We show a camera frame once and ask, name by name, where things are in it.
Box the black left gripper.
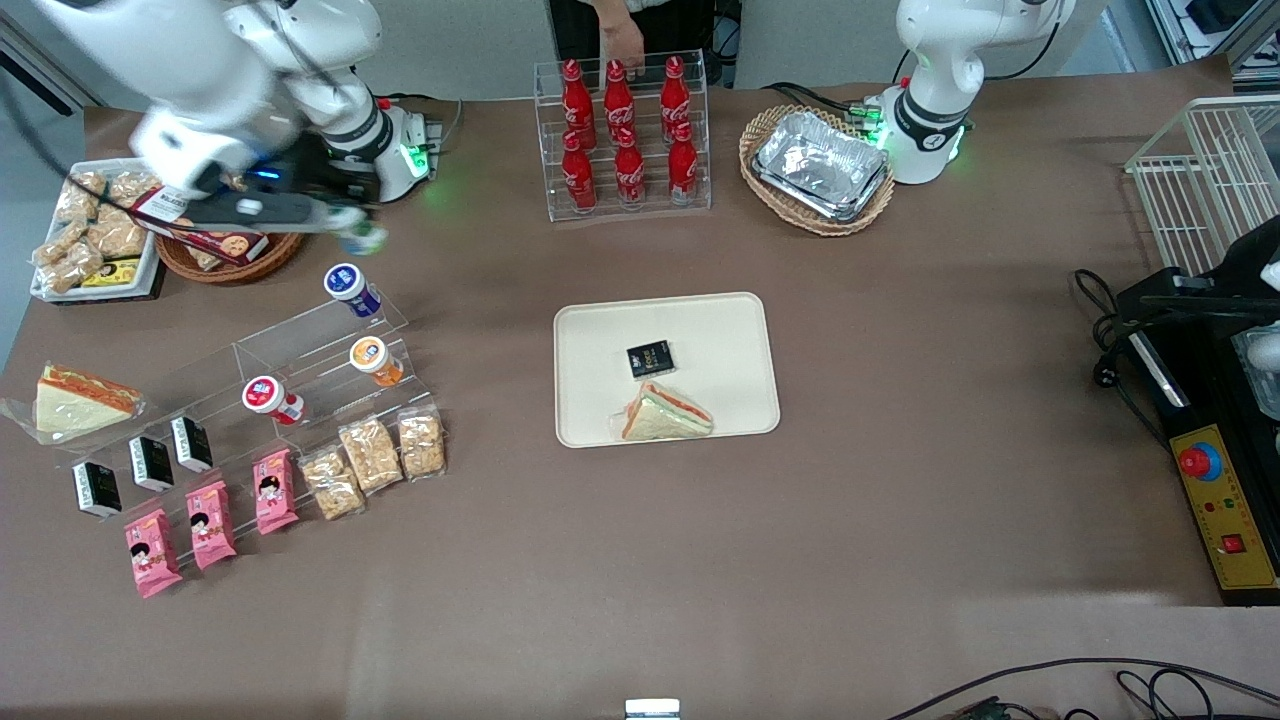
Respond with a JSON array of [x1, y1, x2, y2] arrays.
[[1140, 215, 1280, 322]]

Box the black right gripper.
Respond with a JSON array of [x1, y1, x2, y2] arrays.
[[288, 135, 390, 230]]

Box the green gum bottle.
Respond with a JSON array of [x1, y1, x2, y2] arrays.
[[338, 212, 390, 258]]

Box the blue gum bottle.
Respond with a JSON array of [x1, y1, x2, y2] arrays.
[[323, 262, 384, 319]]

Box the orange gum bottle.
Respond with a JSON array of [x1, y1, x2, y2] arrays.
[[349, 337, 406, 388]]

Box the red gum bottle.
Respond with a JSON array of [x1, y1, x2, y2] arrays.
[[242, 376, 306, 426]]

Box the beige plastic tray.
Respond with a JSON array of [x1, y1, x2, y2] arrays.
[[553, 292, 781, 449]]

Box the bare person hand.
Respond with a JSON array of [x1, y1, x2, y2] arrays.
[[600, 8, 647, 72]]

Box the black control case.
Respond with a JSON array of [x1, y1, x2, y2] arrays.
[[1113, 265, 1280, 607]]

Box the brown wicker basket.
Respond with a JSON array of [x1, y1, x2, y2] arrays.
[[155, 225, 307, 286]]

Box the clear acrylic step display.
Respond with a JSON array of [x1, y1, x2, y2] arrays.
[[60, 290, 441, 561]]

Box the red cookie box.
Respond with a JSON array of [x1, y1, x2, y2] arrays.
[[130, 188, 271, 266]]

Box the red emergency stop button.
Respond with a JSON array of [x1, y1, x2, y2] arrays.
[[1178, 441, 1223, 482]]

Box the yellow control panel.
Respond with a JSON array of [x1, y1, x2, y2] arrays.
[[1168, 424, 1280, 593]]

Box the red cola bottle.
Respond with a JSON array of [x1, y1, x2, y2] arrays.
[[667, 121, 700, 207], [660, 55, 692, 141], [603, 60, 637, 141], [561, 59, 599, 151], [612, 127, 647, 207], [561, 130, 599, 212]]

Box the yellow snack packet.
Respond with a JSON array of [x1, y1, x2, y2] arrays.
[[80, 258, 142, 290]]

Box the black and white carton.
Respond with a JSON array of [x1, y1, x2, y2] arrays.
[[73, 461, 123, 519], [170, 416, 214, 474], [129, 436, 175, 492]]

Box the pink cartoon snack pack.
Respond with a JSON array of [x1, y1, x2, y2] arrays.
[[124, 509, 184, 599], [252, 448, 300, 536], [186, 480, 238, 571]]

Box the white rectangular bin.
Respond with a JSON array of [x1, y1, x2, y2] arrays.
[[30, 157, 167, 303]]

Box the small black snack box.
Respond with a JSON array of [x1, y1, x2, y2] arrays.
[[627, 341, 675, 380]]

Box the clear acrylic bottle rack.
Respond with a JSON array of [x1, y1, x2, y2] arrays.
[[533, 50, 713, 223]]

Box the wrapped triangle sandwich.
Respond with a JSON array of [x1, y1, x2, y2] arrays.
[[2, 363, 147, 446], [612, 381, 714, 442]]

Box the person black clothing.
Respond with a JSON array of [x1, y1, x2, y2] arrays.
[[547, 0, 743, 89]]

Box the stacked aluminium foil trays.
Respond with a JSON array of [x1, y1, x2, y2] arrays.
[[751, 110, 892, 223]]

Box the light wicker basket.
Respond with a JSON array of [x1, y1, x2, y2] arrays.
[[739, 104, 897, 238]]

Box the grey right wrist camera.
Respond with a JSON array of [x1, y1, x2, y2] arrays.
[[188, 192, 339, 235]]

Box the black power cable with plug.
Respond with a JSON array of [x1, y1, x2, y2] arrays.
[[1073, 267, 1169, 446]]

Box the white wire basket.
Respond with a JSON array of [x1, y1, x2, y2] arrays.
[[1125, 95, 1280, 277]]

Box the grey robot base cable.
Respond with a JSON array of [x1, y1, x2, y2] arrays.
[[378, 92, 465, 151]]

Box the metal shelf frame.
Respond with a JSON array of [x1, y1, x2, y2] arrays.
[[1145, 0, 1280, 79]]

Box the long black cable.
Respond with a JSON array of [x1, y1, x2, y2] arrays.
[[885, 657, 1280, 720]]

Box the looped black cable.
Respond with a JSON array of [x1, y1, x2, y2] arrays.
[[1060, 668, 1280, 720]]

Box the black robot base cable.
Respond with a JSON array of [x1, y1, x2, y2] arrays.
[[762, 81, 886, 121]]

